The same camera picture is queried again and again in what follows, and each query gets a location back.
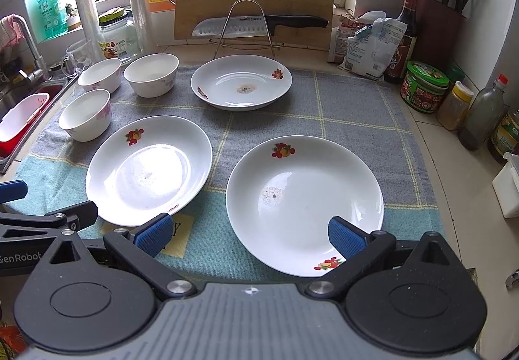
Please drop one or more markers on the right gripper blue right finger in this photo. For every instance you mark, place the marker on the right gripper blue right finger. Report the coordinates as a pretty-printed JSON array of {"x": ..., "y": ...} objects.
[{"x": 348, "y": 239}]

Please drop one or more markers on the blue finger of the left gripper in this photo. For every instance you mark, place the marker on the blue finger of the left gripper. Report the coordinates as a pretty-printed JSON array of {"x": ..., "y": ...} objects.
[
  {"x": 12, "y": 190},
  {"x": 74, "y": 217}
]

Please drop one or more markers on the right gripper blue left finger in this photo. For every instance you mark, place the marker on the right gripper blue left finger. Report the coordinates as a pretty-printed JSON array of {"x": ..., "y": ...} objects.
[{"x": 153, "y": 236}]

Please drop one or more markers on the white bowl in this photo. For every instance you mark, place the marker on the white bowl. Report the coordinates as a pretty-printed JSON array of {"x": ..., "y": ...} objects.
[
  {"x": 88, "y": 116},
  {"x": 152, "y": 75},
  {"x": 105, "y": 74}
]

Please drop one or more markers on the white plate with stain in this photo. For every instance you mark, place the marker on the white plate with stain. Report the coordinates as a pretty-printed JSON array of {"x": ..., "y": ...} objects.
[{"x": 241, "y": 83}]

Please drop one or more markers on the red wash basin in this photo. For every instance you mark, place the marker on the red wash basin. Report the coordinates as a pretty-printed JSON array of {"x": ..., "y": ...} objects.
[{"x": 52, "y": 90}]

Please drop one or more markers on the white pink colander basket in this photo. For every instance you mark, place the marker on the white pink colander basket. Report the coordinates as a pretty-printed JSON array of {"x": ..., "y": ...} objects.
[{"x": 17, "y": 120}]

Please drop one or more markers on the steel sink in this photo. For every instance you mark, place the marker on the steel sink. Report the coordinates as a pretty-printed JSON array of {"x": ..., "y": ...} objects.
[{"x": 22, "y": 92}]

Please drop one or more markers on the steel faucet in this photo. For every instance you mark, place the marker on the steel faucet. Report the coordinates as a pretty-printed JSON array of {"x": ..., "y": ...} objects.
[{"x": 38, "y": 59}]

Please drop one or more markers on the grey checked towel mat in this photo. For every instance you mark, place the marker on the grey checked towel mat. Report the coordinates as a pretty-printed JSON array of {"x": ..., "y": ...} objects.
[{"x": 361, "y": 115}]

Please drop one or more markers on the glass mug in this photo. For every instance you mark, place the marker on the glass mug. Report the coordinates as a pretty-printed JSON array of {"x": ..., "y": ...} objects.
[{"x": 78, "y": 57}]

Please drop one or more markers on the pink rag on faucet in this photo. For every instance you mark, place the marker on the pink rag on faucet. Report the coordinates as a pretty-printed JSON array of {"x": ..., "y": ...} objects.
[{"x": 10, "y": 32}]

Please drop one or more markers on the white seasoning box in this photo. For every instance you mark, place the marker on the white seasoning box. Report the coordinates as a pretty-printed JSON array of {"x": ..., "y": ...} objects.
[{"x": 506, "y": 187}]

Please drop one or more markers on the yellow lid spice jar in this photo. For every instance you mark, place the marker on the yellow lid spice jar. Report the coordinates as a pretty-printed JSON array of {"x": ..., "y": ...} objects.
[{"x": 455, "y": 106}]

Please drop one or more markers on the green lidded sauce tub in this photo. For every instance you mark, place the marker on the green lidded sauce tub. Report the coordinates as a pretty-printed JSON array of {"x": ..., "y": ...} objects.
[{"x": 423, "y": 87}]

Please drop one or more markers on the glass jar green lid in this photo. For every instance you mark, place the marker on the glass jar green lid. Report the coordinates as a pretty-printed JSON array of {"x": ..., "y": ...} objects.
[{"x": 118, "y": 38}]

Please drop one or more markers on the small potted plant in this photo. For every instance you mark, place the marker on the small potted plant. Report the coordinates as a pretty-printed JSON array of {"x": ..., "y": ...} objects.
[{"x": 72, "y": 18}]

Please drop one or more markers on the dark sauce bottle green label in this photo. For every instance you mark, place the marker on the dark sauce bottle green label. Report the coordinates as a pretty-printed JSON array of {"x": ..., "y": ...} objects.
[{"x": 505, "y": 137}]

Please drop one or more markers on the white salt bag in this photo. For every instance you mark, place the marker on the white salt bag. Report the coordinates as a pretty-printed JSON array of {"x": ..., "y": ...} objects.
[{"x": 370, "y": 51}]

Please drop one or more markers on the clear bottle red cap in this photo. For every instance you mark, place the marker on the clear bottle red cap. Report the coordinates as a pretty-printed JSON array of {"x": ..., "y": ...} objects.
[{"x": 483, "y": 115}]

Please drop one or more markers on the green dish soap bottle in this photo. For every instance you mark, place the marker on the green dish soap bottle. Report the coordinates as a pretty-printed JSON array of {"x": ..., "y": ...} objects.
[{"x": 53, "y": 17}]

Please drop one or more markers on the green cap jar behind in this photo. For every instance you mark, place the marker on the green cap jar behind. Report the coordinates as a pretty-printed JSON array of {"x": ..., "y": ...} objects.
[{"x": 455, "y": 73}]

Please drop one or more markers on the tall plastic cup stack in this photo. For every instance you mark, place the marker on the tall plastic cup stack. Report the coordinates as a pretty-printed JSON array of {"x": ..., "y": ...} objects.
[{"x": 144, "y": 27}]

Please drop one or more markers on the wooden knife block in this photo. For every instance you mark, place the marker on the wooden knife block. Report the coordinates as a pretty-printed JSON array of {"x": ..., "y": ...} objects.
[{"x": 438, "y": 28}]

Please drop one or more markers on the dark soy sauce bottle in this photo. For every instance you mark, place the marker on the dark soy sauce bottle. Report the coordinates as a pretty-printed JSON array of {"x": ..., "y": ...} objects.
[{"x": 396, "y": 69}]

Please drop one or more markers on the metal wire rack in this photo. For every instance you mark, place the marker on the metal wire rack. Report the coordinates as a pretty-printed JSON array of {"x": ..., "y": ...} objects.
[{"x": 245, "y": 26}]

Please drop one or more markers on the black handled kitchen knife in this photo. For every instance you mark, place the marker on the black handled kitchen knife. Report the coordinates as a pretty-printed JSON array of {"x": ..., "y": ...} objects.
[{"x": 291, "y": 21}]

